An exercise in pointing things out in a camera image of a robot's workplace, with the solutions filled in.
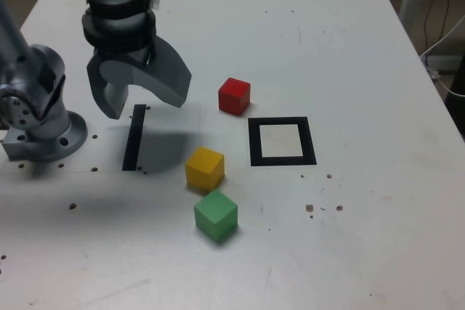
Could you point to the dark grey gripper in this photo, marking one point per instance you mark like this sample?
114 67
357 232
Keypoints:
134 59

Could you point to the black tape square outline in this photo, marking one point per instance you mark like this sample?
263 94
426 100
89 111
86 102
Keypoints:
254 143

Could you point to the green cube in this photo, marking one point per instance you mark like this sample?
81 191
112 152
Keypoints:
214 215

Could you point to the black tape strip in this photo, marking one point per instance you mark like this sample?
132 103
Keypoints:
132 139

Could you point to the yellow cube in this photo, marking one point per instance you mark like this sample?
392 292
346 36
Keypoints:
203 170

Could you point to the red cube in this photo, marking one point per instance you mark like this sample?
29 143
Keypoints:
232 97

